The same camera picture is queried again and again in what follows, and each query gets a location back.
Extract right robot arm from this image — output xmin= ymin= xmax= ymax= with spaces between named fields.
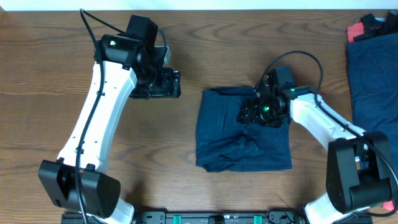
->
xmin=238 ymin=66 xmax=397 ymax=223

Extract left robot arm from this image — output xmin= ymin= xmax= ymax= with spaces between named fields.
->
xmin=38 ymin=15 xmax=181 ymax=223

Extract black cloth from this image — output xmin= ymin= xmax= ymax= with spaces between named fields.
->
xmin=353 ymin=11 xmax=397 ymax=42

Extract red cloth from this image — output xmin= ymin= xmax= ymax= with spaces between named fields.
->
xmin=346 ymin=22 xmax=364 ymax=43

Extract navy blue shorts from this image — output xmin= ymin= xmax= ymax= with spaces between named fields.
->
xmin=195 ymin=86 xmax=292 ymax=172

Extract navy blue folded garment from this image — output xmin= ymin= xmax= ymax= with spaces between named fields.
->
xmin=346 ymin=34 xmax=397 ymax=169

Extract black aluminium mounting rail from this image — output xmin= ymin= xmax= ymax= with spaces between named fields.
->
xmin=60 ymin=210 xmax=373 ymax=224

